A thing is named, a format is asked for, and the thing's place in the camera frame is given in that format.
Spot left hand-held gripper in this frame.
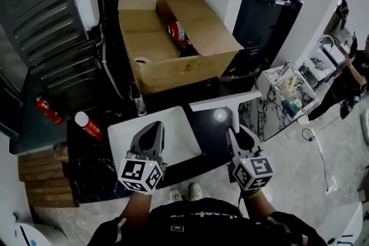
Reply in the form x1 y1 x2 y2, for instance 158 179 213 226
117 121 169 196

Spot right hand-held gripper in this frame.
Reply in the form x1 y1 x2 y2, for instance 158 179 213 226
227 124 275 192

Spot person's left forearm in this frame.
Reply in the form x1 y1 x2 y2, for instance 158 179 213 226
119 190 153 222

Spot person's right forearm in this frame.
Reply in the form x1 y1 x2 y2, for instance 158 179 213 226
243 189 275 222

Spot white rectangular basin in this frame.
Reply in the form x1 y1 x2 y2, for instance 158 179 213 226
107 105 202 165

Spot marble pattern open box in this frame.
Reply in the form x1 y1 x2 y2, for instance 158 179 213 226
255 65 320 142

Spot red spray can white cap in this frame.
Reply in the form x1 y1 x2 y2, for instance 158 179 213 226
74 111 105 142

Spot person's left white shoe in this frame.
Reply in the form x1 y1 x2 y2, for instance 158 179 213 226
169 188 183 202

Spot person's white shoe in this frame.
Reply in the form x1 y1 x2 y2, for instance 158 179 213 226
188 182 203 201
169 188 183 202

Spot person's right white shoe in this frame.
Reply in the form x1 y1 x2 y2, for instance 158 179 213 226
188 182 203 201

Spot person's black shirt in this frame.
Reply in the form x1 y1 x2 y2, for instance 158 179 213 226
86 197 328 246

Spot open cardboard box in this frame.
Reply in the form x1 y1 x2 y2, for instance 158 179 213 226
117 0 244 96

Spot dark ribbed machine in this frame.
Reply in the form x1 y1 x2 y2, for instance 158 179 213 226
25 39 123 103

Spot red fire extinguisher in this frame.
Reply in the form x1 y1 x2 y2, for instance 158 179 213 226
34 94 66 126

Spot stack of wooden planks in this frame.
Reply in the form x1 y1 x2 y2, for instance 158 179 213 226
18 149 80 209

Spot white sink counter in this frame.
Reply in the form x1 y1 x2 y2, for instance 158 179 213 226
308 33 348 74

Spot black top-loading washing machine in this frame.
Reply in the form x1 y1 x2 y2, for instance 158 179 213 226
232 0 292 69

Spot white curved appliance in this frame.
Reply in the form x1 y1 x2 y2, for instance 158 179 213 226
325 200 364 246

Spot white round appliance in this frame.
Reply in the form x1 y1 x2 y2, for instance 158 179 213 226
12 211 67 246

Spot dark washing machine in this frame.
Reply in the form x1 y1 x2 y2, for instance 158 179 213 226
266 0 307 38

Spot grey metal machine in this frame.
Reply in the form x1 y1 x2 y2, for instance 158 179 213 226
0 0 90 69

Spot white power cable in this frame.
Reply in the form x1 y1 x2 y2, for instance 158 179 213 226
302 127 338 196

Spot thin white cable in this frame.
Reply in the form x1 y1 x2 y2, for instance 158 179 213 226
88 0 108 66

